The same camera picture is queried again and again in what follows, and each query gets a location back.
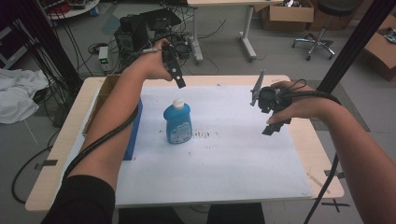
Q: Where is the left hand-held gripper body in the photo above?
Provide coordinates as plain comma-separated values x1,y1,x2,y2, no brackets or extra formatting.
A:
161,42,183,79

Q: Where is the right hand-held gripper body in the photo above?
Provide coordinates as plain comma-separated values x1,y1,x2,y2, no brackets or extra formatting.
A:
250,68,293,115

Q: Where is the blue detergent bottle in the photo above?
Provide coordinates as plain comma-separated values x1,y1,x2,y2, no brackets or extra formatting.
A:
163,97,193,146

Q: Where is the person's left hand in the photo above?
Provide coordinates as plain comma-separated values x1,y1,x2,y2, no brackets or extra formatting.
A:
132,37,174,82

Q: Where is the person's right hand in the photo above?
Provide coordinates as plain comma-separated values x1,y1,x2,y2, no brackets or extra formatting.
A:
265,79,336,126

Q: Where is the black computer tower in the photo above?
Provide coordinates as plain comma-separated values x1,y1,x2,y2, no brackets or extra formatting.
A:
113,8,183,62

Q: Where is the white table mat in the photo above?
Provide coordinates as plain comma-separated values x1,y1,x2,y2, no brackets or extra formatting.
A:
115,84,313,208

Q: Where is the grey power supply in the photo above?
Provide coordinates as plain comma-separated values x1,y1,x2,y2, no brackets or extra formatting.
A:
98,46,112,74

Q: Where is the white desk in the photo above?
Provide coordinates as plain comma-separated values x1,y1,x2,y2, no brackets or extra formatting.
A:
186,0,284,64

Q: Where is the open cardboard box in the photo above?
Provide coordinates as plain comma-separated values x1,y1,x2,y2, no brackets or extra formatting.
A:
82,74,122,138

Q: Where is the blue flat box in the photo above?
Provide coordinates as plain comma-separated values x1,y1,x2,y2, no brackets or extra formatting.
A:
122,97,144,161

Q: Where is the black tape strip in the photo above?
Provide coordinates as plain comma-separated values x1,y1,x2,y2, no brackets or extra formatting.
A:
323,169,346,180
34,159,59,171

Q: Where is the round white table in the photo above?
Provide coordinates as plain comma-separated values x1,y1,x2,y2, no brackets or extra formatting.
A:
46,0,101,21

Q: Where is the black office chair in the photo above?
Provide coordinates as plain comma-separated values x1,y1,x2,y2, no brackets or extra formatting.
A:
291,0,362,62

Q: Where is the large cardboard box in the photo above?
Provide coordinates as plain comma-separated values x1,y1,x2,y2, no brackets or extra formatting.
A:
362,13,396,82

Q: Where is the white cloth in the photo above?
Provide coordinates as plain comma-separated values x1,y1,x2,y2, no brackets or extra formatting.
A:
0,67,50,125

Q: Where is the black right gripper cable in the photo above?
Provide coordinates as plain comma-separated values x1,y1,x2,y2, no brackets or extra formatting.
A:
278,78,343,224

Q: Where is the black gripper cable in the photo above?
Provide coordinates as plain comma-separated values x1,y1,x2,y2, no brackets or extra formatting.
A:
278,78,343,224
62,104,140,183

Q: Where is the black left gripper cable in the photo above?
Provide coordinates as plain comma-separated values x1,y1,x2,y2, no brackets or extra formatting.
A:
62,104,140,183

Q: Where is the black metal post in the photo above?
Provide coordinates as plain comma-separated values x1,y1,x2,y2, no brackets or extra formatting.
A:
316,0,396,94
18,0,83,94

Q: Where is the black floor cable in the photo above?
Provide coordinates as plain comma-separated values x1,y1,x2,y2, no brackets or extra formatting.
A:
11,144,54,205

